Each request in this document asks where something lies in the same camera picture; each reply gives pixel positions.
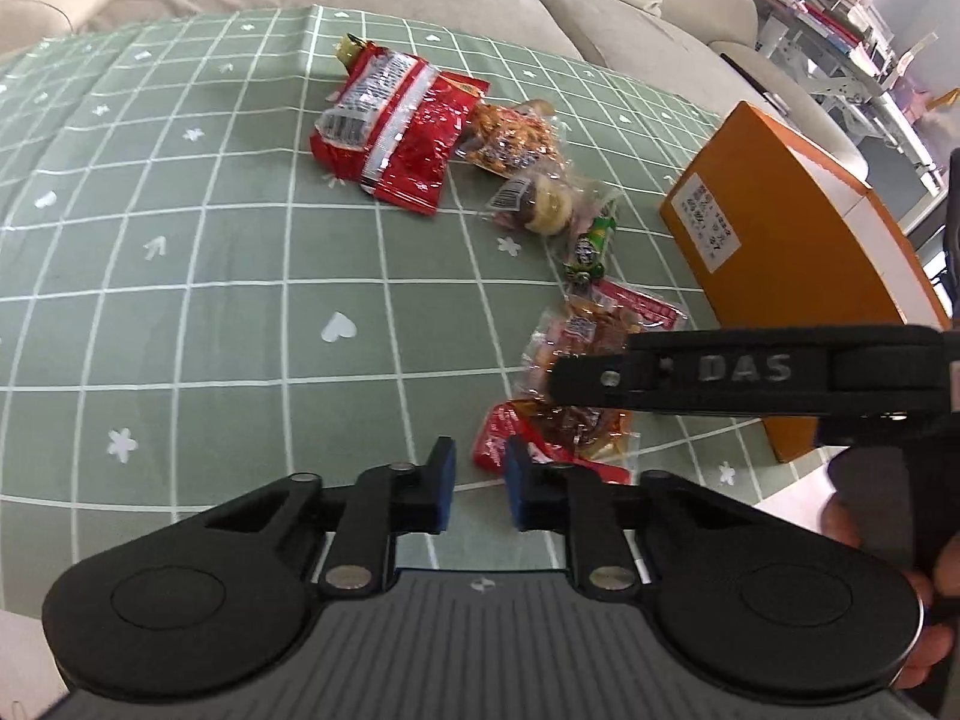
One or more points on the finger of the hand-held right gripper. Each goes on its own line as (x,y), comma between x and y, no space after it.
(589,381)

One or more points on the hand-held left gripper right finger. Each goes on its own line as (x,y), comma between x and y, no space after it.
(516,484)

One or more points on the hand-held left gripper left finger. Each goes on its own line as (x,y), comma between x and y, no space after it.
(448,487)

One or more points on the small red clear packet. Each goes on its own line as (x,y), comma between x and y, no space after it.
(577,330)

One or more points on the red packet brown strips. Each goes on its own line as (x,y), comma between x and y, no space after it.
(555,435)

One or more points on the small dark green packet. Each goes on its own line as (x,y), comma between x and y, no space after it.
(592,251)

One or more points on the orange cardboard box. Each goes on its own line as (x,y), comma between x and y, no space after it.
(780,240)

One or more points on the clear round pastry packet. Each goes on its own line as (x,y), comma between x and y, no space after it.
(540,206)

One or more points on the orange-brown snack packet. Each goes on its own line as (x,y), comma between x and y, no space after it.
(510,139)

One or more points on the large red snack packet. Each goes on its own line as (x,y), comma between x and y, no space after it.
(405,135)

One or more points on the dark gold snack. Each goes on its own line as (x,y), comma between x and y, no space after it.
(351,49)

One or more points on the person's right hand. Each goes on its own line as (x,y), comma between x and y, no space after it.
(937,652)

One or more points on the white study desk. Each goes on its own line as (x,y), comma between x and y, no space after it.
(855,82)

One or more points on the green checked tablecloth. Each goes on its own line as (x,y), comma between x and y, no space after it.
(187,315)

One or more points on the stack of books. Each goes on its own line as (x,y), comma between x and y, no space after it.
(810,15)

